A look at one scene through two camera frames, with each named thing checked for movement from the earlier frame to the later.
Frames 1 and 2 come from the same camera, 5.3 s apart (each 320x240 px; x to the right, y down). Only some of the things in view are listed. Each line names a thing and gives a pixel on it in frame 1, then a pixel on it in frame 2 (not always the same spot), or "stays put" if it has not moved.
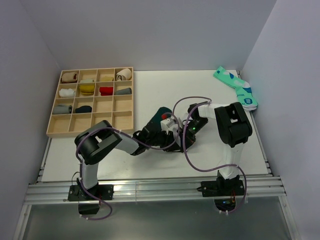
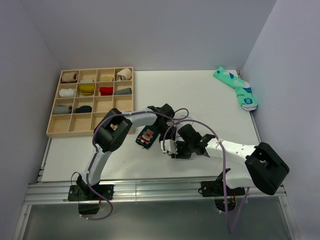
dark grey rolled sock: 126,91 stays put
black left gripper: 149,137 to 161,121
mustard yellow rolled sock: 87,89 stays put
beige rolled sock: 69,77 stays put
